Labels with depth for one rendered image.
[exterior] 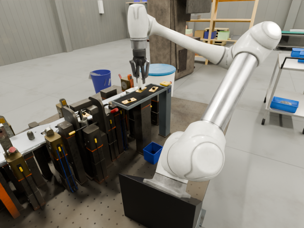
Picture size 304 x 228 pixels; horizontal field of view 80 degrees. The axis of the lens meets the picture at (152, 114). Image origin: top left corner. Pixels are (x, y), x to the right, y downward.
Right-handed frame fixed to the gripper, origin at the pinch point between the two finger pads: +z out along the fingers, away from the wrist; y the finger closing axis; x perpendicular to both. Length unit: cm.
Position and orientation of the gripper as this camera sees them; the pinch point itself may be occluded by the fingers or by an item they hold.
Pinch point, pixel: (140, 83)
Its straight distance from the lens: 112.9
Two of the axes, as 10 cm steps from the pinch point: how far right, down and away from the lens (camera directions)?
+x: -4.2, 4.6, -7.8
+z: 0.2, 8.7, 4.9
